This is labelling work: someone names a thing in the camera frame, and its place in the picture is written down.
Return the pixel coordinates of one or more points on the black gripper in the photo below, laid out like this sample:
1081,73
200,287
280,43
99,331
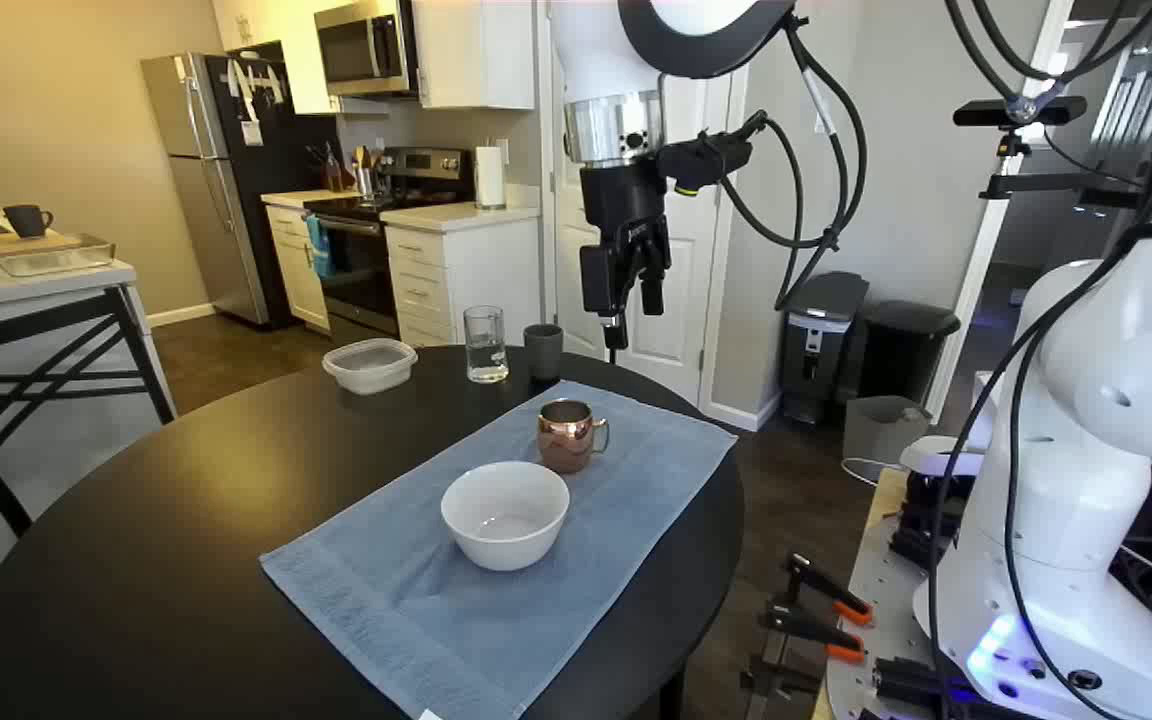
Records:
622,200

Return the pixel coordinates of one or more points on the copper mug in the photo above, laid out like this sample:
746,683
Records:
565,439

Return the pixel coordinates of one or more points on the robot base mounting platform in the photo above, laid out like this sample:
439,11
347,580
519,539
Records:
882,593

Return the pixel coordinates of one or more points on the white ceramic bowl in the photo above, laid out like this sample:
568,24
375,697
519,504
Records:
505,513

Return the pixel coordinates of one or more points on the white bowl at edge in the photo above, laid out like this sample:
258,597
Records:
370,366

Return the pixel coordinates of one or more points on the white panel door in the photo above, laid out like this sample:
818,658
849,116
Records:
697,303

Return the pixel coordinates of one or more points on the grey ceramic mug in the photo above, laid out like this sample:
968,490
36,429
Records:
543,354

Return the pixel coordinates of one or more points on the clear drinking glass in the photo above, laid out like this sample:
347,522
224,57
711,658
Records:
484,349

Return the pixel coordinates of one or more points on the white lower cabinet with drawers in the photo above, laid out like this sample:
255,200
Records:
469,275

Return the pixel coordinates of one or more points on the white paper towel roll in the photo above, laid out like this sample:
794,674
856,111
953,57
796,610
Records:
489,179

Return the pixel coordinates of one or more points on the tall black trash can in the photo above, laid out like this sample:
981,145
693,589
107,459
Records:
823,349

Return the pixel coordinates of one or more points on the stainless black oven range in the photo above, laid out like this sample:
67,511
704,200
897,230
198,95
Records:
362,265

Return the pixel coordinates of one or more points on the white upper cabinet beside microwave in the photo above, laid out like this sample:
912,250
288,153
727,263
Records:
477,54

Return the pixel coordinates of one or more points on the kitchen utensil crock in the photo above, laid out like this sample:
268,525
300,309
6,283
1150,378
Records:
362,175

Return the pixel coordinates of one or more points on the wide black trash can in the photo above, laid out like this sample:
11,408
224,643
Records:
909,346

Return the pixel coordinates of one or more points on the small grey waste bin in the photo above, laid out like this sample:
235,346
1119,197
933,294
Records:
882,435

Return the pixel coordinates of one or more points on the blue dish towel on oven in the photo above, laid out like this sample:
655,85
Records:
316,250

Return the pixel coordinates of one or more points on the narrow white lower cabinet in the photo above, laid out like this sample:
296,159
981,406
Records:
296,265

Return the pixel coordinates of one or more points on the stainless over-range microwave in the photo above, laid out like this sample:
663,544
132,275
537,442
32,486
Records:
362,48

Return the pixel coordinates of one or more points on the black orange-tipped clamp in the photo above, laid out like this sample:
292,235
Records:
823,586
777,676
811,629

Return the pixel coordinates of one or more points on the blue cloth towel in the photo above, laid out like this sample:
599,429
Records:
442,612

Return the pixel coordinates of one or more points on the small black and white device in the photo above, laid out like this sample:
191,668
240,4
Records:
930,513

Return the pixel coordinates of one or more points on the stainless black refrigerator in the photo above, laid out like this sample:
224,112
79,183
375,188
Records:
216,200

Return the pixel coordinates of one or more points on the white upper cabinet above fridge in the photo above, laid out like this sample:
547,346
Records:
277,46

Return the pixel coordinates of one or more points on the black cross-back chair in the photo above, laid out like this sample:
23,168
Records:
147,354

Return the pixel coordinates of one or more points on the round black table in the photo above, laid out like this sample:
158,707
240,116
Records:
137,586

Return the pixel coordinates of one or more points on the white counter island cabinet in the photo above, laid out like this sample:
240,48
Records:
28,287

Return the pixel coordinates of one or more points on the dark mug on counter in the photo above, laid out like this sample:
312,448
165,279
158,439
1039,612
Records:
24,221

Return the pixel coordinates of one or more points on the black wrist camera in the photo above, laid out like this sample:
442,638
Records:
703,159

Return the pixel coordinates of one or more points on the black camera on stand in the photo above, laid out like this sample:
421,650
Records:
1017,112

